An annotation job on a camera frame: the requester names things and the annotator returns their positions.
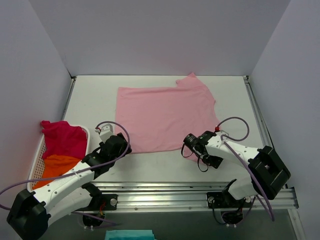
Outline pink t-shirt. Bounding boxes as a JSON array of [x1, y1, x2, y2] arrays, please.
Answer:
[[115, 73, 219, 154]]

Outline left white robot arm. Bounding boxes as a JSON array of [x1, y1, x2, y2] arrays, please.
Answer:
[[6, 133, 132, 240]]

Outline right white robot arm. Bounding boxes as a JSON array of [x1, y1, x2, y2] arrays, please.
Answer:
[[182, 131, 291, 207]]

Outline magenta t-shirt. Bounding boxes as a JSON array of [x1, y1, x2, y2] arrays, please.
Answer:
[[40, 120, 88, 160]]

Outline orange t-shirt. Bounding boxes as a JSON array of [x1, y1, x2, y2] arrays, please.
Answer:
[[41, 154, 81, 179]]

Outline white perforated plastic basket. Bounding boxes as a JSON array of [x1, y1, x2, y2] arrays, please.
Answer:
[[29, 121, 90, 180]]

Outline teal folded cloth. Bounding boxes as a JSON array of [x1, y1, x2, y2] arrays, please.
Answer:
[[104, 230, 156, 240]]

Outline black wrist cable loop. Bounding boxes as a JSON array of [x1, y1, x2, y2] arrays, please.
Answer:
[[180, 143, 213, 173]]

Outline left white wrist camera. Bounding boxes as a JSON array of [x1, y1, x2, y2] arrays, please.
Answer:
[[95, 123, 114, 143]]

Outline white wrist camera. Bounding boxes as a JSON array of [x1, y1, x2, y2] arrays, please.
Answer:
[[95, 123, 114, 143], [214, 126, 229, 140]]

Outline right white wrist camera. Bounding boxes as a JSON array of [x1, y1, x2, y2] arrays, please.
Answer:
[[214, 126, 229, 140]]

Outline aluminium extrusion rail frame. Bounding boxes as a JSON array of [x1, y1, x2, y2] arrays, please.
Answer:
[[63, 75, 299, 240]]

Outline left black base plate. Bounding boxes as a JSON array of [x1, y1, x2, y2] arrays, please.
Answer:
[[77, 183, 118, 211]]

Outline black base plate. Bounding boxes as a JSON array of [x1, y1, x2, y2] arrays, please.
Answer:
[[77, 183, 118, 211], [206, 179, 252, 210]]

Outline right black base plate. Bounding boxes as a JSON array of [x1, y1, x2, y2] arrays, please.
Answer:
[[206, 179, 252, 210]]

